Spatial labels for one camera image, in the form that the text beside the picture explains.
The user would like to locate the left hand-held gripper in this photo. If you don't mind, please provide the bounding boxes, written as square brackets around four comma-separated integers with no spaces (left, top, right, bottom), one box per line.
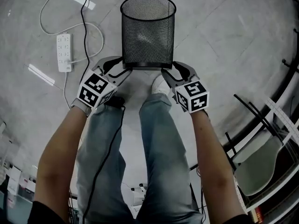
[77,56,133,108]

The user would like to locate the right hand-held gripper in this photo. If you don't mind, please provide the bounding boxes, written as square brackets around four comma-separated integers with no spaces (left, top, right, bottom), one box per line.
[160,61,210,114]

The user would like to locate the black mesh waste bin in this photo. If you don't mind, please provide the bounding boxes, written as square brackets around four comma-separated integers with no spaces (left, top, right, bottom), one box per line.
[120,0,177,70]

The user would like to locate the person's right forearm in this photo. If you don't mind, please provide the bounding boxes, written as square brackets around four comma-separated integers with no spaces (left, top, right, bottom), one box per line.
[190,110,246,219]

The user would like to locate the person's left forearm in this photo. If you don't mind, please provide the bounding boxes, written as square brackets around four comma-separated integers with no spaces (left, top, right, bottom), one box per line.
[34,101,93,210]

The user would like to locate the person's right white shoe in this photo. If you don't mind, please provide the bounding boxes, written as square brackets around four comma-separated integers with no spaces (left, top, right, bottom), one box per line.
[151,75,171,95]

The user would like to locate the white power strip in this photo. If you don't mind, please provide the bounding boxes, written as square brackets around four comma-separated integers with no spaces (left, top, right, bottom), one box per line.
[57,33,73,73]

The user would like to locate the person's blue jeans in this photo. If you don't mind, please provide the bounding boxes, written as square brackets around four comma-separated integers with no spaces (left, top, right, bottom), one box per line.
[75,92,204,224]

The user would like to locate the white perforated rack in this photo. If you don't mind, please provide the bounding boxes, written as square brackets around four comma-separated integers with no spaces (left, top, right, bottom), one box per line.
[233,98,299,224]

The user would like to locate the black metal stand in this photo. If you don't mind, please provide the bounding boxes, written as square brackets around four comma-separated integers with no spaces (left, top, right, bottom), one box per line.
[281,58,299,74]

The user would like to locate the grey folding chair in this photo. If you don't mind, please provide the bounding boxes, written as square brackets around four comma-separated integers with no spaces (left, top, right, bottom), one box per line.
[225,94,299,197]

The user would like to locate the white cable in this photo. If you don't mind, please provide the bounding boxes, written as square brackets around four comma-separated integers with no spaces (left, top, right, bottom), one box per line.
[63,71,72,109]
[39,0,105,66]

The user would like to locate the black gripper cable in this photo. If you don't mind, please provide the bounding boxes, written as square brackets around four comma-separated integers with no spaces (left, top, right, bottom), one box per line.
[82,103,127,224]

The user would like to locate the grey wrist strap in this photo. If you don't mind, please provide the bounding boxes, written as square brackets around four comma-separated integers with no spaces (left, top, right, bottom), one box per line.
[71,98,92,117]

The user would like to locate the black floor cable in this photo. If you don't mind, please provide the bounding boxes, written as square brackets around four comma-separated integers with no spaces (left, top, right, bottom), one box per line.
[80,0,91,64]

